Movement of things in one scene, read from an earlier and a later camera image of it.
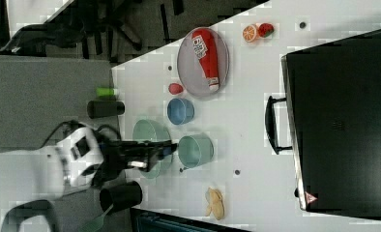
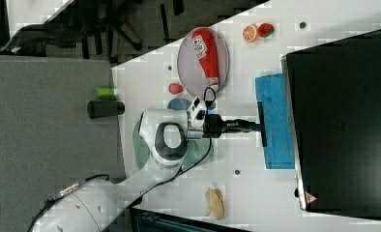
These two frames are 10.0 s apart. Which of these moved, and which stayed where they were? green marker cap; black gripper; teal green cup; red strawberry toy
Moved: black gripper
Stayed: red strawberry toy; green marker cap; teal green cup
